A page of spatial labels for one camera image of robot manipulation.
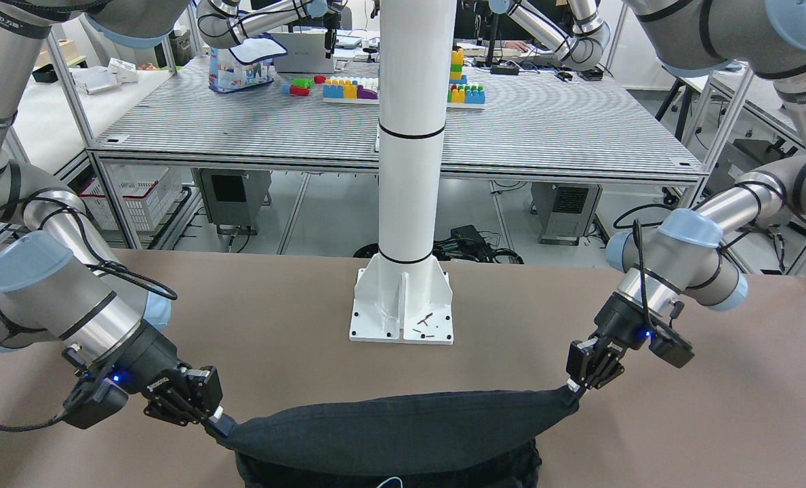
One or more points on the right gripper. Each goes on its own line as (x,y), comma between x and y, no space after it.
(150,361)

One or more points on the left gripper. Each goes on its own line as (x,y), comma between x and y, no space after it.
(621,323)

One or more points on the black graphic t-shirt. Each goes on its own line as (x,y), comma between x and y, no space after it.
(399,435)

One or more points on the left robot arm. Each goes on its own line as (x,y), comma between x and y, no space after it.
(680,257)

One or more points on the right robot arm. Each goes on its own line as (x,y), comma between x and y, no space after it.
(62,282)

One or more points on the grey controller box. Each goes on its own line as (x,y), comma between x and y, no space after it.
(565,211)
(233,198)

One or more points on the white plastic basket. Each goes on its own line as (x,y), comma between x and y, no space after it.
(146,192)

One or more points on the striped metal work table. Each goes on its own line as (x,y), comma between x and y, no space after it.
(532,128)

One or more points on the colourful toy block set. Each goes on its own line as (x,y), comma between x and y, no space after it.
(458,93)

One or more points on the blue white bag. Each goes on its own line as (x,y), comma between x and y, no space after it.
(243,66)

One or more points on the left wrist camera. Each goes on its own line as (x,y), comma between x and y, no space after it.
(671,347)

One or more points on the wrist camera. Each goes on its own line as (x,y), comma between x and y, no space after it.
(90,402)
(671,347)

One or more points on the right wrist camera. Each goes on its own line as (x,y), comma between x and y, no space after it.
(90,402)

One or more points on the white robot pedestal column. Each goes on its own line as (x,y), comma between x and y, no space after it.
(403,295)

